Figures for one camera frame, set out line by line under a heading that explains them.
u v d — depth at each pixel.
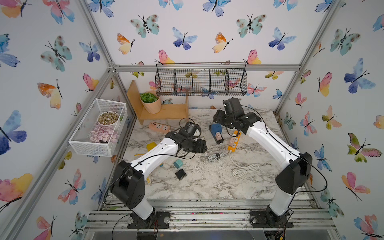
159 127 1.08
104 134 0.62
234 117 0.60
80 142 0.59
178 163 0.91
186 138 0.61
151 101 1.01
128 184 0.43
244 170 0.88
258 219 0.74
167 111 1.10
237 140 1.01
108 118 0.71
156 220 0.72
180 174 0.87
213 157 0.92
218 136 0.98
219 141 1.01
